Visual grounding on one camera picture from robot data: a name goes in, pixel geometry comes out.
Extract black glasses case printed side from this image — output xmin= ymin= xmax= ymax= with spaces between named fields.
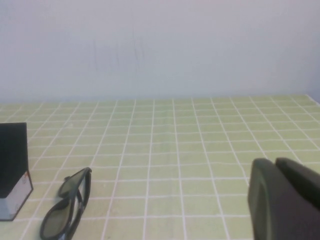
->
xmin=0 ymin=122 xmax=34 ymax=222

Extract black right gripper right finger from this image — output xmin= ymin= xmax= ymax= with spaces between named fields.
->
xmin=274 ymin=156 xmax=320 ymax=214

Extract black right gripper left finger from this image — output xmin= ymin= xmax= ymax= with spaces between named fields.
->
xmin=246 ymin=157 xmax=320 ymax=240

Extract green white checked tablecloth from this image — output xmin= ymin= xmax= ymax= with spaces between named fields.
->
xmin=0 ymin=94 xmax=320 ymax=240

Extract black frame dark glasses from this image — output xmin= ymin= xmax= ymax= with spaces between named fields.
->
xmin=39 ymin=166 xmax=93 ymax=240

